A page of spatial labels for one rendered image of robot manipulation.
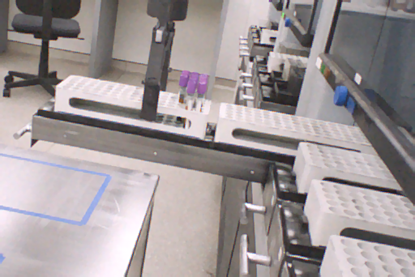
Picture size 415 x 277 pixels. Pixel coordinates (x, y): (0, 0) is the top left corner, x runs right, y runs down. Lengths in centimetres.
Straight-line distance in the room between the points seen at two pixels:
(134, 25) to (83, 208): 396
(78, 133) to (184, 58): 361
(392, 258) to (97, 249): 32
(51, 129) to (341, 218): 56
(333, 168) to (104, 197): 36
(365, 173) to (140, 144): 40
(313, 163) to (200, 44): 374
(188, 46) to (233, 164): 361
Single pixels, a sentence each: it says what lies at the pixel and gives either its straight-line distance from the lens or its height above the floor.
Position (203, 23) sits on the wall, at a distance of 449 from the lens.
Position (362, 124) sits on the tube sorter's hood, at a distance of 68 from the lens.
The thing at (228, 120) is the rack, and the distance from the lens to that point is 94.
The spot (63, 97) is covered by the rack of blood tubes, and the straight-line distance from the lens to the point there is 98.
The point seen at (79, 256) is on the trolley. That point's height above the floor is 82.
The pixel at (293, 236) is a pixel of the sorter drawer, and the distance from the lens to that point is 70.
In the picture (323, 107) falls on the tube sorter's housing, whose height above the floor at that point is 89.
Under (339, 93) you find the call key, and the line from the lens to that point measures 77.
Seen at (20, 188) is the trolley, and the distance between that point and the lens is 70.
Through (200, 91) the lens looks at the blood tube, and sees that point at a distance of 94.
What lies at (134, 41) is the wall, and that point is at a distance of 459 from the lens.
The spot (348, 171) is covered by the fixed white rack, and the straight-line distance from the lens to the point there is 83.
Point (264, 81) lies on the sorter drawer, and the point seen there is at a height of 82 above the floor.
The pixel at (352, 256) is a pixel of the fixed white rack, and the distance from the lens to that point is 62.
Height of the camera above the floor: 115
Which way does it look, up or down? 19 degrees down
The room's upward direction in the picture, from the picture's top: 9 degrees clockwise
